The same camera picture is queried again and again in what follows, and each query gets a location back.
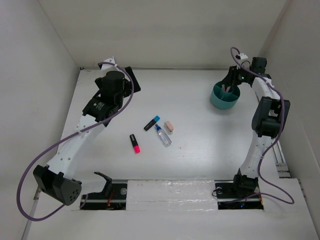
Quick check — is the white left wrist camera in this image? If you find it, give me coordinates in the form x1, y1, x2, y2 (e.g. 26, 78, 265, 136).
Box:
98, 56, 118, 72

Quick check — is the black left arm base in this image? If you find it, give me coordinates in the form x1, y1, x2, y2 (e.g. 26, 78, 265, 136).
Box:
79, 171, 128, 211

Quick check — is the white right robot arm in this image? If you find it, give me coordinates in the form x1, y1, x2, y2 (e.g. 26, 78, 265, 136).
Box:
220, 57, 291, 199

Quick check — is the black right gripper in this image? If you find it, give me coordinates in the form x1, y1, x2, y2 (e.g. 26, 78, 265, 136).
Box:
221, 63, 252, 86

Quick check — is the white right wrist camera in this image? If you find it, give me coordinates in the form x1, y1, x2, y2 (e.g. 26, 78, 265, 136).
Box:
235, 53, 248, 60

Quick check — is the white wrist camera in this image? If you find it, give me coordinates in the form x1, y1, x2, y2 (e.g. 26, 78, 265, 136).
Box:
235, 53, 248, 60
98, 56, 118, 72

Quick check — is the blue highlighter black body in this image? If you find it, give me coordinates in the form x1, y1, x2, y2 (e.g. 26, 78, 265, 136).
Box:
143, 115, 160, 131

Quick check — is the clear bottle blue cap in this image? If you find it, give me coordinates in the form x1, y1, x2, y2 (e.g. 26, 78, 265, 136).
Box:
155, 124, 172, 147

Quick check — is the pink eraser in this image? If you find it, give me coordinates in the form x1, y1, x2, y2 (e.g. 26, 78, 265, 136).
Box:
164, 121, 174, 135

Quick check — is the aluminium side rail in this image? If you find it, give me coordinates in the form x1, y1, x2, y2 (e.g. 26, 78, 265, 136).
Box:
272, 142, 292, 179

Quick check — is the pink highlighter black body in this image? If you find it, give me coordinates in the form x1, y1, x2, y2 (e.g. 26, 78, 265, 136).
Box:
129, 134, 141, 154

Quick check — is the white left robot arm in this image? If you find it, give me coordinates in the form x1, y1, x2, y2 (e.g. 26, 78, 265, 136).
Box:
33, 66, 141, 206

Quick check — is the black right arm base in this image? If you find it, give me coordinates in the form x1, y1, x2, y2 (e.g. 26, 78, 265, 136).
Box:
211, 171, 264, 210

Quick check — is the teal round desk organizer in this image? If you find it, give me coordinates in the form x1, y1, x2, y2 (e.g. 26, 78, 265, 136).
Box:
210, 81, 241, 110

